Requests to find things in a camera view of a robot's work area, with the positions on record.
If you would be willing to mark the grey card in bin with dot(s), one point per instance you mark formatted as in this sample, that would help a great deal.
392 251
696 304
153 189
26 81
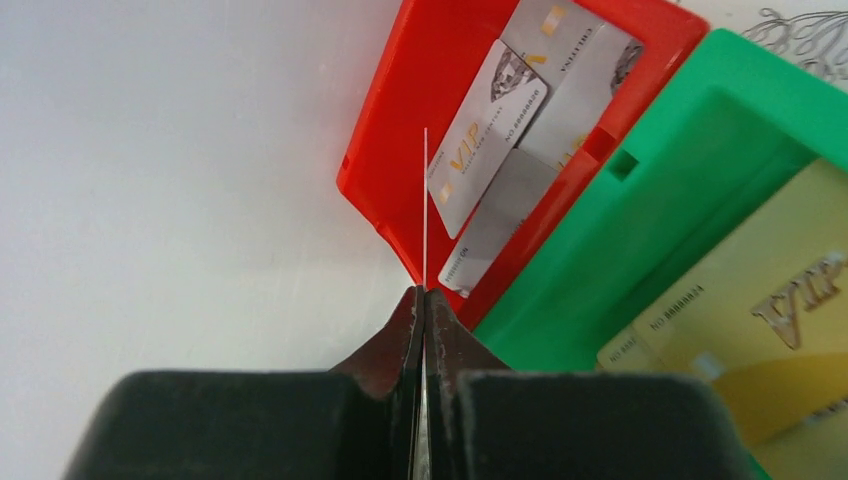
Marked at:
514 192

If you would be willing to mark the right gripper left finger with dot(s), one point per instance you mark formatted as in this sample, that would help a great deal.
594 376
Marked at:
356 420

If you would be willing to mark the gold VIP card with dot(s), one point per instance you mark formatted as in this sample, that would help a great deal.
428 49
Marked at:
762 319

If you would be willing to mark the green plastic bin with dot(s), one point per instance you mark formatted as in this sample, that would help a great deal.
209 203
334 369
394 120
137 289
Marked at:
733 126

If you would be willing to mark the floral patterned table mat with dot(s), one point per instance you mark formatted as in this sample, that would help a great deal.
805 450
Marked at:
809 34

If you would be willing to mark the white credit card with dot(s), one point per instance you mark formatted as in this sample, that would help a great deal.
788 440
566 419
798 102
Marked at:
501 101
583 59

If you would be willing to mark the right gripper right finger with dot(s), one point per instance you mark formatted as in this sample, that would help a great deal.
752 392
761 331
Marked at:
487 421

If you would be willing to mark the back red plastic bin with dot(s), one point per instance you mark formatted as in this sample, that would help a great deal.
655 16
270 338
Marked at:
434 50

